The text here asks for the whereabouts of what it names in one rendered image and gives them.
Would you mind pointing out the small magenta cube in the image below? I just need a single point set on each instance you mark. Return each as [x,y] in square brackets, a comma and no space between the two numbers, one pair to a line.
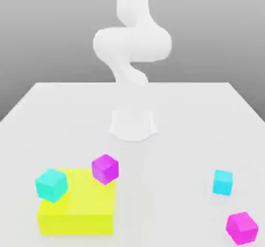
[241,228]

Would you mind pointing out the small turquoise cube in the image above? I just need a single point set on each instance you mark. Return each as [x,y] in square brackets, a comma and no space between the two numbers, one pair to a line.
[51,186]

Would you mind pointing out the small cyan cube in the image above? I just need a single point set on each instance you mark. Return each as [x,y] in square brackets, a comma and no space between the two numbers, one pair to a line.
[222,182]

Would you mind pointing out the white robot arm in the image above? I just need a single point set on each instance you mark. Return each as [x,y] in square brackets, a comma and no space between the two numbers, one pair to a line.
[132,44]

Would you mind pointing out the large yellow box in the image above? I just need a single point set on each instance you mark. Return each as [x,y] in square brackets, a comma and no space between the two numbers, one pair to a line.
[82,209]

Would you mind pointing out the small purple cube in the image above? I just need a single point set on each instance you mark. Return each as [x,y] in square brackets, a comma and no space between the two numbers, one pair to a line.
[105,169]

